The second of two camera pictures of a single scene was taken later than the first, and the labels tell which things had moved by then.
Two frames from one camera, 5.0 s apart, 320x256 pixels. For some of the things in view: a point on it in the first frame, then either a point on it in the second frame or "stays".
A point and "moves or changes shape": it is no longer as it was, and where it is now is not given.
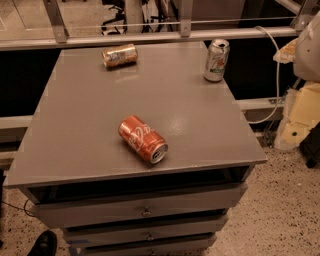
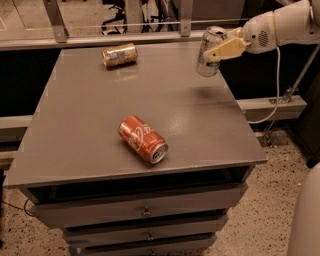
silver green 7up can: x=217 y=58 moves or changes shape
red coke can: x=143 y=139 stays
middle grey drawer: x=145 y=230 stays
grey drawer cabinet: x=77 y=170 stays
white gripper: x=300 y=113 -> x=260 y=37
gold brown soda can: x=120 y=55 stays
